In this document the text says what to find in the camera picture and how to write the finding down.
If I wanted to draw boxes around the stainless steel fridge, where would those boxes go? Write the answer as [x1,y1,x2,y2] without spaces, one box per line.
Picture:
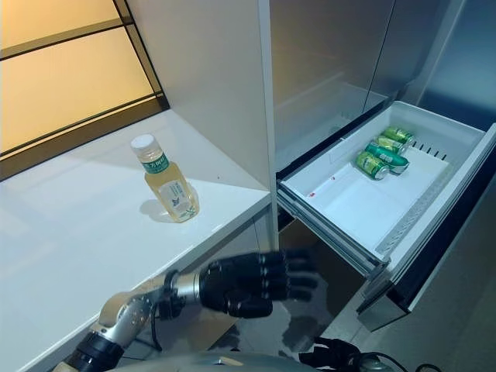
[268,0,496,372]

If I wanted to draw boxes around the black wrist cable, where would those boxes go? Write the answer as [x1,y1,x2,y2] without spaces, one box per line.
[151,270,187,352]

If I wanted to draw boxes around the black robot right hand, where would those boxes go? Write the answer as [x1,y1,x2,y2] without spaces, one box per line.
[297,336,364,372]

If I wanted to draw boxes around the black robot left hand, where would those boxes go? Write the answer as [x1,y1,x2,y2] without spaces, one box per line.
[198,250,288,319]

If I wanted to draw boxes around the dark frame lit panels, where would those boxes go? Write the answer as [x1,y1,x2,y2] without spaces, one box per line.
[0,0,170,184]

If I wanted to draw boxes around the white fridge drawer dark front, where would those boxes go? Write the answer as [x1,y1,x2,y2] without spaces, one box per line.
[276,99,496,333]

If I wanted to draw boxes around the yellow drink bottle white cap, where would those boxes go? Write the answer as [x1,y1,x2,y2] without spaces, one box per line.
[129,133,201,225]

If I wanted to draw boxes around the grey robot torso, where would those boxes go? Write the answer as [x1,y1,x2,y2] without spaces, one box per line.
[131,350,311,372]

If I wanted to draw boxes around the white tall cabinet panel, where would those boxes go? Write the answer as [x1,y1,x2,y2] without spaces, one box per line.
[126,0,279,249]

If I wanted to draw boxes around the green drink can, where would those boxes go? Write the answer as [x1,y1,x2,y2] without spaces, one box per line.
[379,125,416,146]
[373,135,408,155]
[355,150,391,182]

